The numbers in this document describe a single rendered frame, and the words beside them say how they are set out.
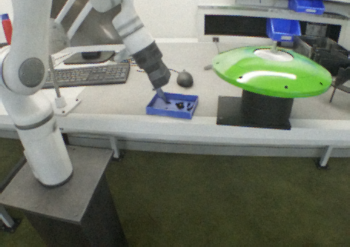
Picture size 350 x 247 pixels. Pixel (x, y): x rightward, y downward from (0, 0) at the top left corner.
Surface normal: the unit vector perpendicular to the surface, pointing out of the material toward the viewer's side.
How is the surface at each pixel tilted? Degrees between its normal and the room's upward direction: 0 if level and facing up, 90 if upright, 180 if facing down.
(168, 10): 90
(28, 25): 83
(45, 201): 0
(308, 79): 23
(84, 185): 0
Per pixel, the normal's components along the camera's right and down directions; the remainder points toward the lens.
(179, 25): -0.12, 0.52
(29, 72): 0.82, 0.22
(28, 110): 0.21, -0.68
